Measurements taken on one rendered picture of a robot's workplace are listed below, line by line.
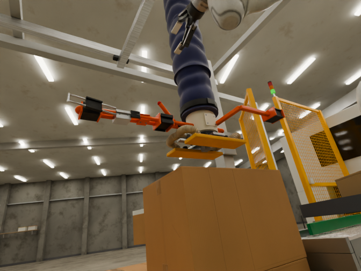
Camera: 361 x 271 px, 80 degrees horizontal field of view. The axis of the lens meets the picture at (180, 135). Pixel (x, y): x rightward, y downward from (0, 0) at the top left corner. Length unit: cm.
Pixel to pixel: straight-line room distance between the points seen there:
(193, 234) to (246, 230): 25
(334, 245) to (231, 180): 53
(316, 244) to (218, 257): 56
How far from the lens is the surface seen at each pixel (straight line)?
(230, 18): 82
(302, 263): 119
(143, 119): 102
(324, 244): 125
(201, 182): 85
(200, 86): 126
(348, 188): 77
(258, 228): 101
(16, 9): 338
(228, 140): 111
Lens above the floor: 73
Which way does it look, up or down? 23 degrees up
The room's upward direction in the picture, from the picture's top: 8 degrees counter-clockwise
